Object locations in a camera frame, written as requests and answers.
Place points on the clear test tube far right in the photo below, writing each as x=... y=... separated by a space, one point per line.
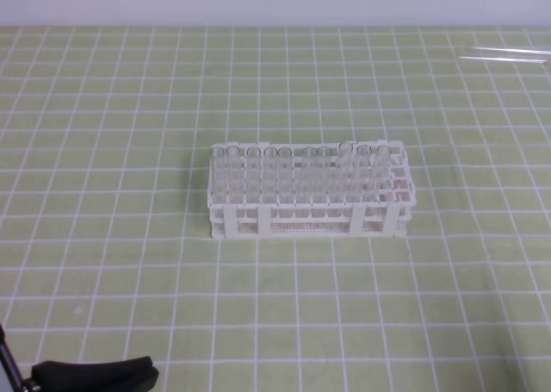
x=513 y=50

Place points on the clear glass test tube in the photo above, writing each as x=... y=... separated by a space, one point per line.
x=379 y=172

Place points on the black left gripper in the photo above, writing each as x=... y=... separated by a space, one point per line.
x=138 y=374

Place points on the green checkered tablecloth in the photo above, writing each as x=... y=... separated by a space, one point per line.
x=106 y=251

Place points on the white plastic test tube rack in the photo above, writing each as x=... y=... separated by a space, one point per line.
x=243 y=196

